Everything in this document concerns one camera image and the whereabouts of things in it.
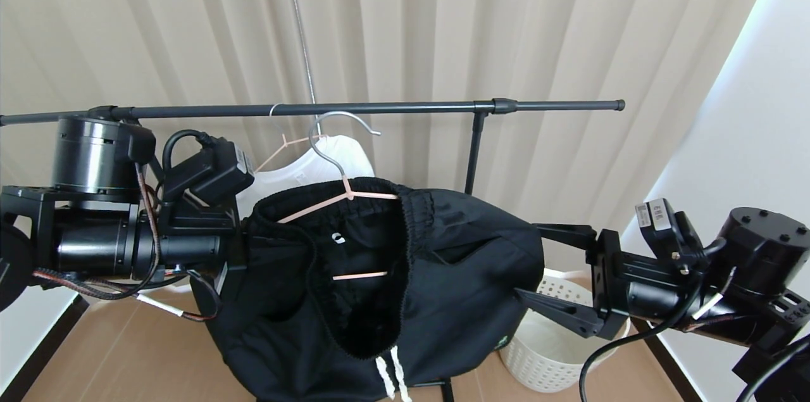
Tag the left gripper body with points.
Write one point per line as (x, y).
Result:
(190, 256)

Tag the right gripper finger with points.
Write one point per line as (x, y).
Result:
(573, 235)
(563, 313)

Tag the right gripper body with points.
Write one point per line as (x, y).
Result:
(633, 288)

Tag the black garment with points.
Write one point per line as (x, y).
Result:
(455, 275)

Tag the pink clothes hanger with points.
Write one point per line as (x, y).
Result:
(345, 185)
(285, 142)

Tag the white printed t-shirt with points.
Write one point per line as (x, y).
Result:
(316, 164)

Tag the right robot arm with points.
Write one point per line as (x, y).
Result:
(759, 250)

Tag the white laundry basket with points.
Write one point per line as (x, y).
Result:
(544, 351)

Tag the black clothes rack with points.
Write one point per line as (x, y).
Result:
(411, 107)

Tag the beige curtain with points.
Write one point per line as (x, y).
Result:
(506, 22)

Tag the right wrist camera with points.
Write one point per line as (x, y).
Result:
(667, 231)

